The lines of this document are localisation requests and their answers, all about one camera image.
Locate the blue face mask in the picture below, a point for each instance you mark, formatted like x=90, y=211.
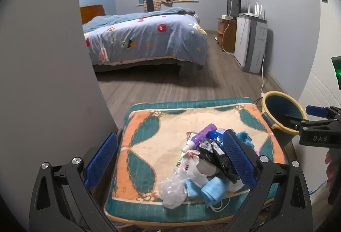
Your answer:
x=213, y=189

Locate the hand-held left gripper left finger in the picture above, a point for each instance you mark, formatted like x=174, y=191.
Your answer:
x=101, y=160

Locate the green white medicine box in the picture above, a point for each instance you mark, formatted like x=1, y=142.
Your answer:
x=184, y=161

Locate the purple bottle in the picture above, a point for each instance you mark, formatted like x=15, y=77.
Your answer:
x=205, y=132

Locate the black foil packet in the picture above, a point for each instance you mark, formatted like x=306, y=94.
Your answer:
x=213, y=152

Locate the window sill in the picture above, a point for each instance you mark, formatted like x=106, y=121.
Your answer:
x=186, y=2

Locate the small white bottle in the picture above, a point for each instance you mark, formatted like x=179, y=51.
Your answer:
x=189, y=145

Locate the teal orange patterned cushion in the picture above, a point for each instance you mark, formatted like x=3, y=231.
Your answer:
x=165, y=136

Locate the wooden bed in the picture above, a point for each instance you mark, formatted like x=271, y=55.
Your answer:
x=92, y=13

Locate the clear plastic bag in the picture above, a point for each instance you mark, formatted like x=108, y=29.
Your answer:
x=171, y=189

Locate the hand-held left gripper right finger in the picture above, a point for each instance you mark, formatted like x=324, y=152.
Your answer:
x=238, y=157

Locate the light blue plastic glove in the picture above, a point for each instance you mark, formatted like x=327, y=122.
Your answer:
x=246, y=140

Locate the white router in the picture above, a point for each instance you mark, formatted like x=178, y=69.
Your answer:
x=257, y=14

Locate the white air purifier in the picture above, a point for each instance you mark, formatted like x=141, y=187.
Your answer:
x=249, y=42

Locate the wooden cabinet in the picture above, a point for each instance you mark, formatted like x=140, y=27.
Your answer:
x=226, y=34

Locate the yellow rimmed blue bin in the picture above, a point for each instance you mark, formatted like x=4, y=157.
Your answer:
x=277, y=106

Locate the plaid cloth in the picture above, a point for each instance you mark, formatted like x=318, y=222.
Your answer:
x=157, y=4

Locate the blue printed blanket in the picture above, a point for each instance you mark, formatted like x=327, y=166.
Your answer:
x=149, y=34

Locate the person's right hand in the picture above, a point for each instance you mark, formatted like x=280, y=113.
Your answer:
x=329, y=161

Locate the blue white foil packet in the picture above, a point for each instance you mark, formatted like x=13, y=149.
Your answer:
x=216, y=136

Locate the black monitor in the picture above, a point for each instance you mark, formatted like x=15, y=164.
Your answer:
x=234, y=4

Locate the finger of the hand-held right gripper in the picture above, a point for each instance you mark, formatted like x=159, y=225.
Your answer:
x=315, y=110
x=295, y=122

